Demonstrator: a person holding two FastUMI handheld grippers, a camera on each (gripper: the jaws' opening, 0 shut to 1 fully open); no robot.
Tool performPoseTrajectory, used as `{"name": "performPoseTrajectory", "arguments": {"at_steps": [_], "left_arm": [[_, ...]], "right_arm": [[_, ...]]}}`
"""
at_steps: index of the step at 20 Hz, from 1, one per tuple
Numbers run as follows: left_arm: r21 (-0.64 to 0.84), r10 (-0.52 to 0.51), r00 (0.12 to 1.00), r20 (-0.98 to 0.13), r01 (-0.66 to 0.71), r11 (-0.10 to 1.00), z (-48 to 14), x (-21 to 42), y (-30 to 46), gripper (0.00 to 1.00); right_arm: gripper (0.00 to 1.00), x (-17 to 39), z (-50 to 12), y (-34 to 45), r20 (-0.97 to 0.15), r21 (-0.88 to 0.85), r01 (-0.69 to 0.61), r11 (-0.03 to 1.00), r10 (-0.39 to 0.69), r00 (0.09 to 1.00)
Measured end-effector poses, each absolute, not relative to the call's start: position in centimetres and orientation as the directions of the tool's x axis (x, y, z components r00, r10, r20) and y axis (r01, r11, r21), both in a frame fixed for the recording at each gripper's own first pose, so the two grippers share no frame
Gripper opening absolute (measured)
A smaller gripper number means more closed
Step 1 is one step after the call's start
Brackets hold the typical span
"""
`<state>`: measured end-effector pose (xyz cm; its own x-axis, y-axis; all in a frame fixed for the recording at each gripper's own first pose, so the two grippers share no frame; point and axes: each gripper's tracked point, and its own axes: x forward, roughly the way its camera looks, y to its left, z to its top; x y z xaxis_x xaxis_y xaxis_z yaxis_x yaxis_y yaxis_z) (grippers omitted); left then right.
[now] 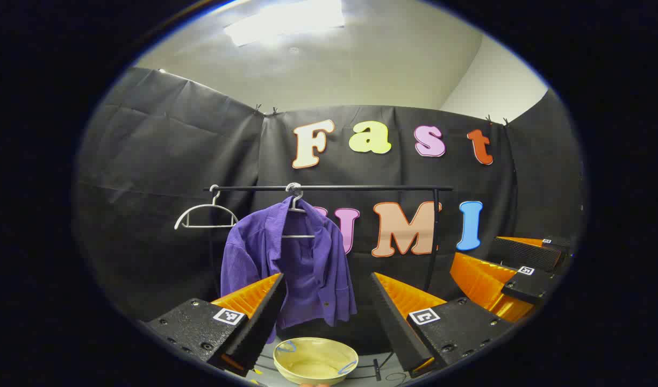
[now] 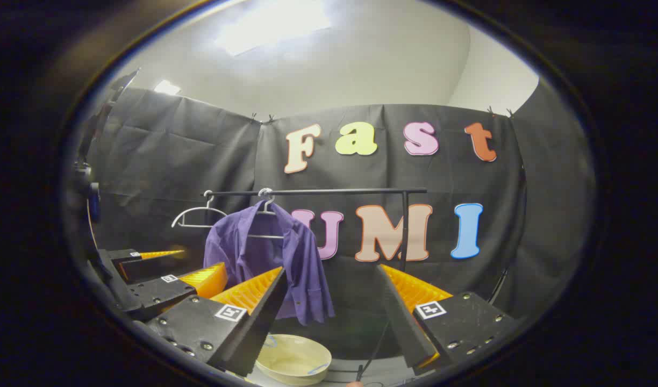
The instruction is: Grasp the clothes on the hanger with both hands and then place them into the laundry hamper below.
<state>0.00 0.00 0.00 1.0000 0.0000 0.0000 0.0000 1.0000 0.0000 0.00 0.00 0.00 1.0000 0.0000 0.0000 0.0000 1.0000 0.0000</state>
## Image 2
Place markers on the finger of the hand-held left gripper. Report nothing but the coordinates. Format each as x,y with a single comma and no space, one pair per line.
157,266
157,295

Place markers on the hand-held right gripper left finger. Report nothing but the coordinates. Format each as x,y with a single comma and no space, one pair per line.
259,333

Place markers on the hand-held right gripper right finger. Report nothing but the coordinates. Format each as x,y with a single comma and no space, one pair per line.
407,328

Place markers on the cream laundry hamper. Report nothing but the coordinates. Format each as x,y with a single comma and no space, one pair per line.
291,357

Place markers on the purple shirt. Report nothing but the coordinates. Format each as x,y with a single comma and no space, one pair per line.
307,269

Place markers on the white plastic hanger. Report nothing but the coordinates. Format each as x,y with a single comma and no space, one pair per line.
200,209
264,236

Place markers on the black metal clothes rack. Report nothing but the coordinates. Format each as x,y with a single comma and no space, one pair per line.
334,191

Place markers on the ceiling light panel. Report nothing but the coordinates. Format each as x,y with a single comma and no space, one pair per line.
270,27
167,87

